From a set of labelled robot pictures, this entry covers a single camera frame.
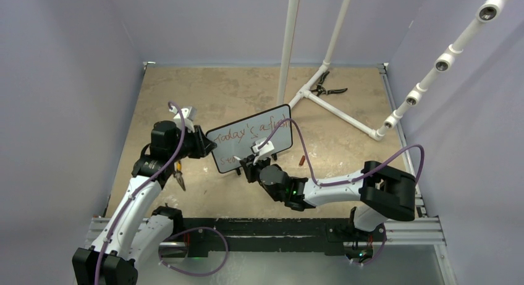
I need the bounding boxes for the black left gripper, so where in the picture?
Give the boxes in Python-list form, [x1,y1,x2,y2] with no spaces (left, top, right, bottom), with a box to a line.
[169,125,216,162]

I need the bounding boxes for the black-framed small whiteboard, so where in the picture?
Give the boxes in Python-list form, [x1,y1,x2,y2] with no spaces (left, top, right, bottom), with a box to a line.
[206,104,291,174]

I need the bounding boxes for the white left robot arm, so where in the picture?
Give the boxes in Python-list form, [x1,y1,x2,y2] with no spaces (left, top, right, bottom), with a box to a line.
[72,121,217,284]

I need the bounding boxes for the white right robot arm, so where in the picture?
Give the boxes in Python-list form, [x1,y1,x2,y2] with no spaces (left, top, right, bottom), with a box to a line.
[239,155,418,240]

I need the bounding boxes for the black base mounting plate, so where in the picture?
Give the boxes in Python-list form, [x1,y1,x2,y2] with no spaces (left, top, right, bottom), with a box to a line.
[151,206,385,258]

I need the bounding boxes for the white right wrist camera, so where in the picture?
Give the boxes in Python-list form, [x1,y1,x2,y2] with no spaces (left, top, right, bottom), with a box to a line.
[251,138,274,163]

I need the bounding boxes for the yellow-handled pliers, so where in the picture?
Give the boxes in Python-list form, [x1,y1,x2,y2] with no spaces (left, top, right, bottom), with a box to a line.
[174,161,186,192]

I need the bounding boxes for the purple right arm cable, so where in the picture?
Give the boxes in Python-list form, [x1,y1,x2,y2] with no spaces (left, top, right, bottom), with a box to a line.
[258,118,425,188]

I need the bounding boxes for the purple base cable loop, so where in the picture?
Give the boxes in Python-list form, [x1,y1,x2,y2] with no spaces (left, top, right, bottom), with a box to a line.
[158,227,229,278]

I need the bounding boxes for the black-handled pliers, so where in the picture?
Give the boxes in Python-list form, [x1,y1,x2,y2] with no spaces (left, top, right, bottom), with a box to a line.
[309,71,349,98]

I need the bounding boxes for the white PVC pipe frame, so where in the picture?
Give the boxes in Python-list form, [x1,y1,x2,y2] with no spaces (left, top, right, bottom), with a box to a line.
[276,0,385,140]

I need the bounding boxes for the aluminium frame rail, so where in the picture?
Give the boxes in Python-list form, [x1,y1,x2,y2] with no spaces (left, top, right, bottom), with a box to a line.
[74,216,457,285]

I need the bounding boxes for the white pipe with camera sockets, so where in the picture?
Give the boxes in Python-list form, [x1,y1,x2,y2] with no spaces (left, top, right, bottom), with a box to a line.
[376,0,509,135]

